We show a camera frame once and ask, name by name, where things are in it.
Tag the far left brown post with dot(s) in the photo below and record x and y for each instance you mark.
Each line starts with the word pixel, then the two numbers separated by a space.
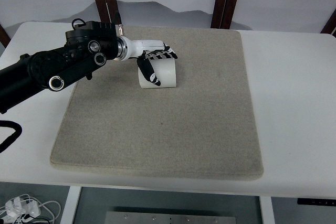
pixel 4 37

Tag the black control panel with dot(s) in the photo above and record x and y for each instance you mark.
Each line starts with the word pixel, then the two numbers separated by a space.
pixel 316 202

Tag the white charger with cables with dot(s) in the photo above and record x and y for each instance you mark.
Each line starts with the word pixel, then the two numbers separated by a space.
pixel 28 209

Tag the white ribbed cup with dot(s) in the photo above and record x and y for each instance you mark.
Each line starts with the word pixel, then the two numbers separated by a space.
pixel 165 72

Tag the far right brown post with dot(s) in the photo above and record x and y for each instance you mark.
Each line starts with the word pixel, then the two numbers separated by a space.
pixel 329 27

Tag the beige felt mat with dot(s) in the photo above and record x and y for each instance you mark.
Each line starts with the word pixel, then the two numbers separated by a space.
pixel 202 128

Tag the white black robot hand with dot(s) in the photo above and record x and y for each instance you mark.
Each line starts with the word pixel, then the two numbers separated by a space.
pixel 136 48

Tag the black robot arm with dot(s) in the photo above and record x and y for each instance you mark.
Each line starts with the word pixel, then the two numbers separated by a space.
pixel 89 45

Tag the grey metal plate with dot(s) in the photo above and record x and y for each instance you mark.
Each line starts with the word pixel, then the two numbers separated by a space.
pixel 150 218

